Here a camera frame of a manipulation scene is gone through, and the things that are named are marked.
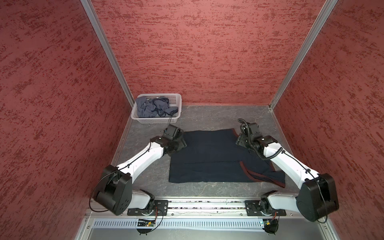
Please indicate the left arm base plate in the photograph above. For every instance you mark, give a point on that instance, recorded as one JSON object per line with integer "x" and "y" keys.
{"x": 154, "y": 207}

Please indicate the navy tank top red trim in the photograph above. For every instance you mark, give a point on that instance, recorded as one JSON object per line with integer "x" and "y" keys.
{"x": 213, "y": 156}

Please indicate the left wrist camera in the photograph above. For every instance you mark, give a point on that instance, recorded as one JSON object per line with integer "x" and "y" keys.
{"x": 172, "y": 133}

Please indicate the white slotted cable duct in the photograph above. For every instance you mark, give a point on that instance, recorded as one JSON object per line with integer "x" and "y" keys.
{"x": 252, "y": 225}

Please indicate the circuit board with wires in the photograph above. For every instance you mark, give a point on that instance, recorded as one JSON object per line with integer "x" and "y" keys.
{"x": 146, "y": 223}
{"x": 271, "y": 226}

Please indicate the aluminium front rail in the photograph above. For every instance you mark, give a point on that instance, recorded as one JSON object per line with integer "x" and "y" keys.
{"x": 206, "y": 207}

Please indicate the left corner aluminium profile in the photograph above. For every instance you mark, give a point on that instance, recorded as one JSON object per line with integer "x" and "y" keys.
{"x": 95, "y": 22}

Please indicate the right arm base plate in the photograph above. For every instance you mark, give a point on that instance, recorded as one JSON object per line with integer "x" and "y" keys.
{"x": 257, "y": 209}

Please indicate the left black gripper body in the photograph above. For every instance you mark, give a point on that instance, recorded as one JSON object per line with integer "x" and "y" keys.
{"x": 178, "y": 145}

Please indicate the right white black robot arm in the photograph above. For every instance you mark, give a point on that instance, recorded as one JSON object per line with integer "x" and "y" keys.
{"x": 317, "y": 197}

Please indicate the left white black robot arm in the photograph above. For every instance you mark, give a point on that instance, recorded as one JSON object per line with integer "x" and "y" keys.
{"x": 114, "y": 190}

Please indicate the left circuit board with wires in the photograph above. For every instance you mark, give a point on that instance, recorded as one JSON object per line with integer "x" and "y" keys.
{"x": 146, "y": 223}

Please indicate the grey-blue tank top in basket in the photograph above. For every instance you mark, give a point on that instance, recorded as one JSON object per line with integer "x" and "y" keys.
{"x": 159, "y": 107}

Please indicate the right corner aluminium profile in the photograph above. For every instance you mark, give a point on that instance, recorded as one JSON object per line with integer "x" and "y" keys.
{"x": 317, "y": 26}

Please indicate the corner aluminium profile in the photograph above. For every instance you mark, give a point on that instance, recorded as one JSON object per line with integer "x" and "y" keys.
{"x": 317, "y": 26}
{"x": 95, "y": 22}

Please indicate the right circuit board with wires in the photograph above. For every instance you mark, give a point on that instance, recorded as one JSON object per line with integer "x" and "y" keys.
{"x": 271, "y": 226}

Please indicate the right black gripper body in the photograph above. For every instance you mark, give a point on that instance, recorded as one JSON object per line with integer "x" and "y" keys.
{"x": 243, "y": 141}

